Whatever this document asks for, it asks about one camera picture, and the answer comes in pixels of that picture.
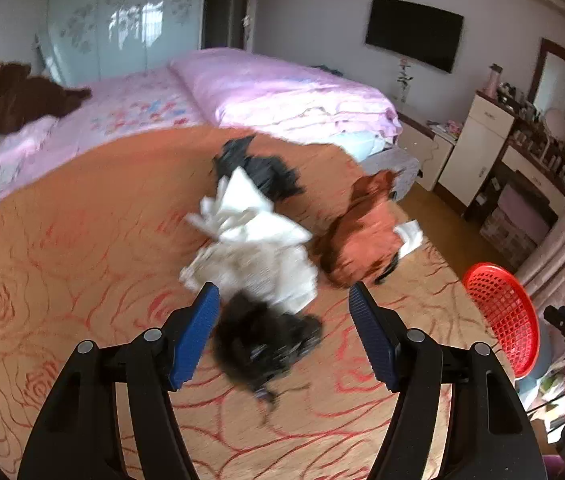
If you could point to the red plastic mesh basket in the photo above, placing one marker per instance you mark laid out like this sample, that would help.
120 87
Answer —
510 313

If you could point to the dark wood dressing table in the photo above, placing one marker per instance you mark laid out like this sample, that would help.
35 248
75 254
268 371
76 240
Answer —
528 162

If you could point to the glass door wardrobe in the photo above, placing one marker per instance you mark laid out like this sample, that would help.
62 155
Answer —
83 41

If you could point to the pink quilt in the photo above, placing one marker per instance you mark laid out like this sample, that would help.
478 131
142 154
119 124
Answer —
234 88

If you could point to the vase with flower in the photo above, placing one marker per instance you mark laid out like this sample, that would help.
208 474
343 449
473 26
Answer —
404 79

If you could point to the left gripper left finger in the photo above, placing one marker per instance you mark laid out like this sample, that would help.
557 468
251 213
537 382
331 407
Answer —
159 362

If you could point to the pink thermos bottle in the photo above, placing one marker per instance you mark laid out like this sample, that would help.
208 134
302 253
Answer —
494 78

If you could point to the light blue plastic stool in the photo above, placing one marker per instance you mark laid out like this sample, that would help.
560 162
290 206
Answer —
546 380

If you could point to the purple cushioned stool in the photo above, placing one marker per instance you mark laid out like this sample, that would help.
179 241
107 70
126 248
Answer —
514 228

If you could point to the black fuzzy cloth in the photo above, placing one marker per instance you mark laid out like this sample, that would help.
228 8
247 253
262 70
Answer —
254 344

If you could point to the bed with grey cover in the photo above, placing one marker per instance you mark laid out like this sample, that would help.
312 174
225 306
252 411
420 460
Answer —
224 88

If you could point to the black wall television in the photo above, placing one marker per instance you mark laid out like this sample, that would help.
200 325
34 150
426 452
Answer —
423 33

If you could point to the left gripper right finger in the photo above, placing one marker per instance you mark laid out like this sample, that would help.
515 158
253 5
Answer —
409 362

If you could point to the floral pink bed sheet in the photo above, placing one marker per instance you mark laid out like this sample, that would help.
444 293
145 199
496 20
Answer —
119 107

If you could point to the black crumpled plastic bag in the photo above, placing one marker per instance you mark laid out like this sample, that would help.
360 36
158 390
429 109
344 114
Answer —
269 174

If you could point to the white paper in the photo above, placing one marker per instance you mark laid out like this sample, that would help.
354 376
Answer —
254 250

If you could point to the brown plush bear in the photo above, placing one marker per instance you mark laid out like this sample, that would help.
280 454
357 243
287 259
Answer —
25 98

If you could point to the orange crumpled bag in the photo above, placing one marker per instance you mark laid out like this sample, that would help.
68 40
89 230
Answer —
360 245

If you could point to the orange rose patterned blanket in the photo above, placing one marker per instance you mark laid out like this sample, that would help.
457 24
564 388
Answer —
94 249

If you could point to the white tall cabinet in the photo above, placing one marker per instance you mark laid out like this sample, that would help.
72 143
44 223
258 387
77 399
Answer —
485 131

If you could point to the low white tv cabinet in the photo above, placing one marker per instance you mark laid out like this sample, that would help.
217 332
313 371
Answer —
428 147

